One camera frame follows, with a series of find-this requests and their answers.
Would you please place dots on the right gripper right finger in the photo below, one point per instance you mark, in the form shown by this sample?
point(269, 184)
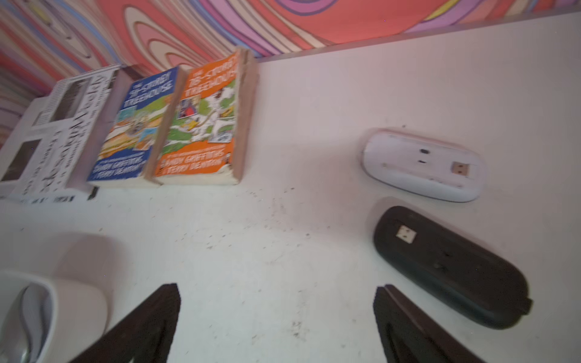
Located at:
point(408, 334)

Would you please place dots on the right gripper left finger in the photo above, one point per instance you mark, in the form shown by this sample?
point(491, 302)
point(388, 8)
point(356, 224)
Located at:
point(144, 335)

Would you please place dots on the white storage tray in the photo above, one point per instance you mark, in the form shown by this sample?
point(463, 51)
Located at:
point(79, 315)

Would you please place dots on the white mouse far back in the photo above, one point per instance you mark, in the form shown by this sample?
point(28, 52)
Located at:
point(424, 166)

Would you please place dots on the blue treehouse book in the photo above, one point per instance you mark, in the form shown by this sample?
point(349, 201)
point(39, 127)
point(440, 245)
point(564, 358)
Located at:
point(129, 155)

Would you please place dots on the orange treehouse book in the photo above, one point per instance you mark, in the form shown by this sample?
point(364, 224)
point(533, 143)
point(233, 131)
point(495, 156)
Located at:
point(207, 140)

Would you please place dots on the folded newspaper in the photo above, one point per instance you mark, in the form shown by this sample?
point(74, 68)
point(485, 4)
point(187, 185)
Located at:
point(49, 156)

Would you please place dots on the black mouse near wall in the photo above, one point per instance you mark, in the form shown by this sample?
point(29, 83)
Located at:
point(470, 279)

